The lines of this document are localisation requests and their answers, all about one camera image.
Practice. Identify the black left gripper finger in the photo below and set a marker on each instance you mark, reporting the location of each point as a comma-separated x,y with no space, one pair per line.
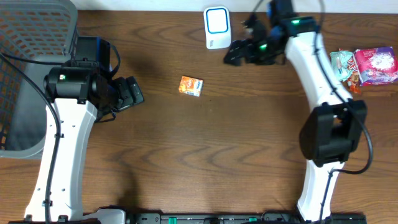
124,94
136,93

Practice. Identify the dark grey plastic basket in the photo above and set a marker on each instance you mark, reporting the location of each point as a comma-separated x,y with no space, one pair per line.
35,37

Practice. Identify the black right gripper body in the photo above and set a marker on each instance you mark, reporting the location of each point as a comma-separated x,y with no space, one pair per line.
247,51

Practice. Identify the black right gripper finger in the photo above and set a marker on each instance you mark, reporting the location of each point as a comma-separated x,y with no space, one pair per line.
234,58
238,45

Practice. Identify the teal snack packet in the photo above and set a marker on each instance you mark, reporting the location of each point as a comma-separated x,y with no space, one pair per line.
340,64

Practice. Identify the purple pad package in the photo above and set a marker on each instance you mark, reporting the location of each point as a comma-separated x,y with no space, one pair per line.
377,66

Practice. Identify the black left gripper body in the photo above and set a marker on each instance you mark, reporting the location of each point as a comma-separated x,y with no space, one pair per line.
125,93

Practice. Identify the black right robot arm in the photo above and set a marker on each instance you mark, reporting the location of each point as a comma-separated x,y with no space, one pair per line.
336,121

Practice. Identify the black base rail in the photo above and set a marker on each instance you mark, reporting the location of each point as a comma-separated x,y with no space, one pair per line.
236,218

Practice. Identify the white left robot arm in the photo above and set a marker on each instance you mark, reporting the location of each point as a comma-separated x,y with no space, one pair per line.
79,97

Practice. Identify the orange chocolate bar wrapper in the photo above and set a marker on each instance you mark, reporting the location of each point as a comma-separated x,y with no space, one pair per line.
353,80

